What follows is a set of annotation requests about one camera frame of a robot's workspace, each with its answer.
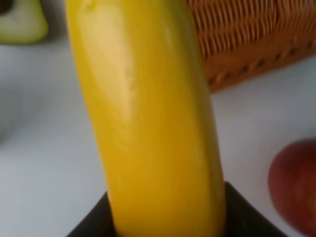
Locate yellow banana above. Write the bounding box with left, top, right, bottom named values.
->
left=66, top=0, right=226, bottom=237

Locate red apple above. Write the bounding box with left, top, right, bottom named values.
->
left=268, top=138, right=316, bottom=237

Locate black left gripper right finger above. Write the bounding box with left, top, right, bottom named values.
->
left=225, top=182, right=287, bottom=237

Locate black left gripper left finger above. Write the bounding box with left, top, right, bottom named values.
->
left=67, top=192, right=116, bottom=237

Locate halved avocado with pit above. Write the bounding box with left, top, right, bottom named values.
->
left=0, top=0, right=49, bottom=45

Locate orange wicker basket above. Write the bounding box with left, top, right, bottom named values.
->
left=187, top=0, right=316, bottom=92

